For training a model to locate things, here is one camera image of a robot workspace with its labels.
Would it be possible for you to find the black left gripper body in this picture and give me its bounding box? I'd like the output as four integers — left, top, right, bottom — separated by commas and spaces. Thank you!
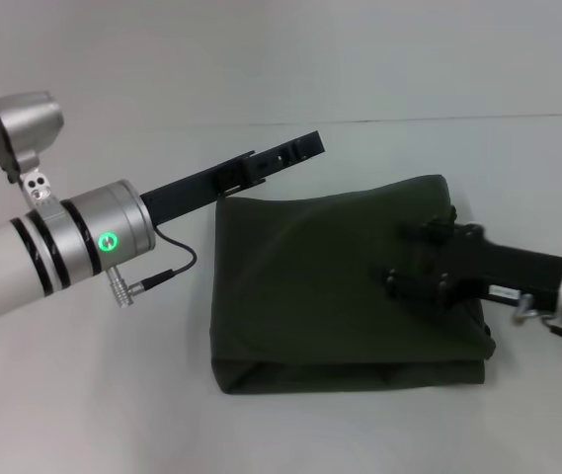
140, 150, 270, 224

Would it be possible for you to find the right gripper connector cable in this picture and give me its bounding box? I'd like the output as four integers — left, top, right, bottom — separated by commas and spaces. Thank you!
512, 293, 562, 353

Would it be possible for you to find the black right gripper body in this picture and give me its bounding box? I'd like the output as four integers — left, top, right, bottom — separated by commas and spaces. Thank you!
431, 222, 562, 313

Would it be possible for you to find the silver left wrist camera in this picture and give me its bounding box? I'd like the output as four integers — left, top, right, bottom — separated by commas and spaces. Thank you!
0, 90, 66, 185

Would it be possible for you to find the dark green printed t-shirt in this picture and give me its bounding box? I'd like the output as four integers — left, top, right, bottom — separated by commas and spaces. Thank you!
209, 173, 498, 395

